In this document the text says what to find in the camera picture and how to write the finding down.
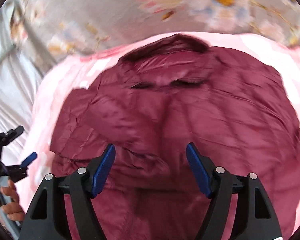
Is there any maroon quilted puffer jacket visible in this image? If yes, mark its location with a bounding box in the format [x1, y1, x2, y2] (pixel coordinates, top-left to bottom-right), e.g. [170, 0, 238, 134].
[50, 34, 300, 239]

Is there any person's left hand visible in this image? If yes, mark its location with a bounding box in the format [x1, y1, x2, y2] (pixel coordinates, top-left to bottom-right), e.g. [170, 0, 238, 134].
[0, 179, 25, 222]

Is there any white satin curtain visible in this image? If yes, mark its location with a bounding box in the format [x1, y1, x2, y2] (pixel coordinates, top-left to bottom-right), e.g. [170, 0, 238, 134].
[0, 2, 43, 134]

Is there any grey floral blanket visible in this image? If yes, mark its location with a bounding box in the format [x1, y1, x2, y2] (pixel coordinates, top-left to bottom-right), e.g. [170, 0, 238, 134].
[5, 0, 300, 67]

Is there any pink plush blanket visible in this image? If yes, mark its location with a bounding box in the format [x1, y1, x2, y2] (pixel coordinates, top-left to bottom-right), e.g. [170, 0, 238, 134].
[17, 32, 300, 228]

